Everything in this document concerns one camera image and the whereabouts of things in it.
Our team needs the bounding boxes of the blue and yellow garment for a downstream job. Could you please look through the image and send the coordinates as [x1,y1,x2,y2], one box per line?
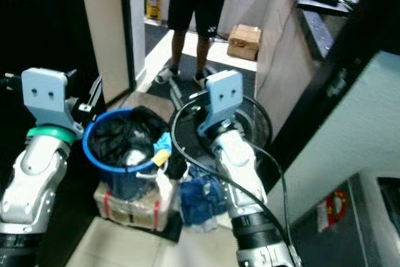
[152,131,173,168]

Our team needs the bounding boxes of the black clothes pile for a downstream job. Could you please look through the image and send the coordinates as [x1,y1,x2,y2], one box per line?
[91,106,166,168]

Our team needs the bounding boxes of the white washing machine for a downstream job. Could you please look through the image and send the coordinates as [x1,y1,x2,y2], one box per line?
[264,50,400,267]

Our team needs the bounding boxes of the black floor fan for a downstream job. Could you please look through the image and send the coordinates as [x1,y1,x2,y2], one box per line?
[170,95,274,168]

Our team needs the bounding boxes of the brown cardboard box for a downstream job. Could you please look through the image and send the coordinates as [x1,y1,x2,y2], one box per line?
[227,24,262,62]

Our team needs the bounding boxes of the beige door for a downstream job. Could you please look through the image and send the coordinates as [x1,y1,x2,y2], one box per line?
[77,0,146,104]

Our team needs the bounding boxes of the blue plastic bucket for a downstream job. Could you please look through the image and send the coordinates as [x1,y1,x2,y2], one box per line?
[82,107,174,203]

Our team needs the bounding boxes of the person in red shirt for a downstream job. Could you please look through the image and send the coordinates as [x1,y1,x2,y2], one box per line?
[155,0,229,88]

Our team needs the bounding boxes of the grey counter with black top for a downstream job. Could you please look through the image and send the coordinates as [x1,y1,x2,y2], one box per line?
[253,0,373,118]

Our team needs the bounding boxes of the yellow bottle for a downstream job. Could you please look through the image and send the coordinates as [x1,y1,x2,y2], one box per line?
[144,0,161,21]

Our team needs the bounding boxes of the blue denim jeans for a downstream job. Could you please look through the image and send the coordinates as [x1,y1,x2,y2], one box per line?
[179,164,228,226]

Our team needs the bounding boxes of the red round sticker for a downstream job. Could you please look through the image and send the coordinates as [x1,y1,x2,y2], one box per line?
[317,188,349,233]

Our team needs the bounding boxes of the light blue right wrist camera mount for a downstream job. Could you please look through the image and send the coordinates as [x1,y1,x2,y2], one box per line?
[197,69,246,138]

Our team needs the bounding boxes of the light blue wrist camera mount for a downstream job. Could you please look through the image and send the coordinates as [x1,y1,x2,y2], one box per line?
[20,68,83,140]
[197,69,246,138]

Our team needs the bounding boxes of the light blue left wrist camera mount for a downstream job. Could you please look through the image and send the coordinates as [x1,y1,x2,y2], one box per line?
[20,68,83,140]

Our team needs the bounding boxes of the white bucket handle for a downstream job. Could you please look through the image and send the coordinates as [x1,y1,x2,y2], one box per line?
[134,166,173,186]

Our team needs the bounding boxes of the plastic wrapped box red straps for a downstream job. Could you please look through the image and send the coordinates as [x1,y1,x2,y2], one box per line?
[94,179,176,233]

